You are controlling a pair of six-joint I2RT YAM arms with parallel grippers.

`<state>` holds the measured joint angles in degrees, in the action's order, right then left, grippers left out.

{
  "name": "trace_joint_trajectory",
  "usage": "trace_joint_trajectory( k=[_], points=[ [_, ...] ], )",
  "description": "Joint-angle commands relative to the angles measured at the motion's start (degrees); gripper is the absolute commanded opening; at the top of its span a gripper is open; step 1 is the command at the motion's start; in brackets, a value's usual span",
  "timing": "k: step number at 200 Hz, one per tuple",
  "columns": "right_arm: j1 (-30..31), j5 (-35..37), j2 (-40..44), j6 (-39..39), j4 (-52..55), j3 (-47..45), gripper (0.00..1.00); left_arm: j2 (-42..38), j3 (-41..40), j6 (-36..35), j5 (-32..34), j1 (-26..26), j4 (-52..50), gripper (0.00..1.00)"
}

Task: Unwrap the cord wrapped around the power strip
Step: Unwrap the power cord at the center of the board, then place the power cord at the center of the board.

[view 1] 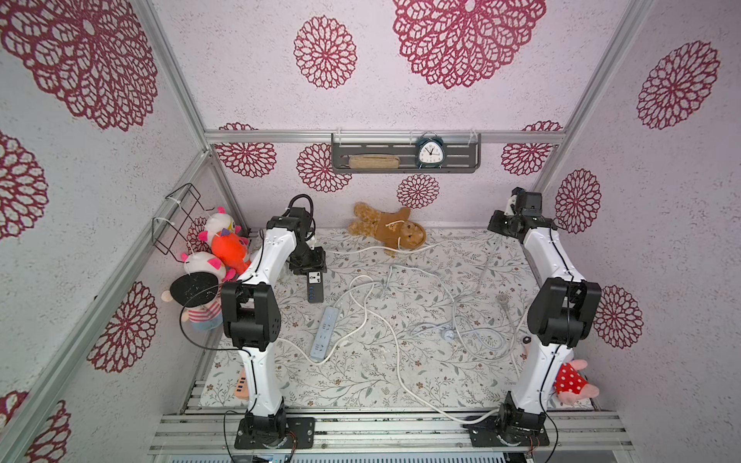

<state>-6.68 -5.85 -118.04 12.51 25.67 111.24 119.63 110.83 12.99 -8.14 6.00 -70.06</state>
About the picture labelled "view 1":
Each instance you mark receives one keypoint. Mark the pink red dotted plush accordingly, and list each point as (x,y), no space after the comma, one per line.
(570,386)

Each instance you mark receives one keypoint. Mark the blue power strip with cord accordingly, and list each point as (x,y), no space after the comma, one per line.
(320,352)

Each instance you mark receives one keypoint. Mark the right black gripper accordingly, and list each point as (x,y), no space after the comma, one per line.
(504,225)

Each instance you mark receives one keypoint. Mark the black-haired doll plush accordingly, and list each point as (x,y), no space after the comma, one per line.
(198,294)

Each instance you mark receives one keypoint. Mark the pink striped pig plush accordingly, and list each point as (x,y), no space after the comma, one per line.
(206,262)

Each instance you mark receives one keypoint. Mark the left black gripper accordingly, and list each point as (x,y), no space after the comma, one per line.
(317,264)

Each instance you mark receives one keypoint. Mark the teal alarm clock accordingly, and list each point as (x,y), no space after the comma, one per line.
(430,153)

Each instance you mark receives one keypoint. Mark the black wire basket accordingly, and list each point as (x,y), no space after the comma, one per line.
(177,233)

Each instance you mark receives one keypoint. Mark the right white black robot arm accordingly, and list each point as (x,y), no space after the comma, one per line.
(564,308)

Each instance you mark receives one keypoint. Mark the orange fox plush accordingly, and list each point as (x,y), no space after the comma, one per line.
(232,249)

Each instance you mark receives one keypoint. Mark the brown teddy bear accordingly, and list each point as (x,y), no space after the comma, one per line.
(394,230)

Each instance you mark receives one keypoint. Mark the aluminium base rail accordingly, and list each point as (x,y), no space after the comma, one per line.
(208,431)

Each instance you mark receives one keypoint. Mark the beige pouch on shelf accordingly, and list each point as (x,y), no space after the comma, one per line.
(374,162)

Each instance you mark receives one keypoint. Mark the grey wall shelf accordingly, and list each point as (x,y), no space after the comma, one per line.
(463,154)

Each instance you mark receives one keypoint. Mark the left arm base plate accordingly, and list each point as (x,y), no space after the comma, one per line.
(255,432)

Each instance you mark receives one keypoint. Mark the pink power strip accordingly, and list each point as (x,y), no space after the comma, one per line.
(242,387)

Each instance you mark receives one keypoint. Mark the white owl plush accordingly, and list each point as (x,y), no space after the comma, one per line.
(216,224)

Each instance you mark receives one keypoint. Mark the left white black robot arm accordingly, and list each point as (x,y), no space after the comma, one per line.
(252,318)

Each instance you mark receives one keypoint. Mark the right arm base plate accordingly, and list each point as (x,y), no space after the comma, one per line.
(527,431)

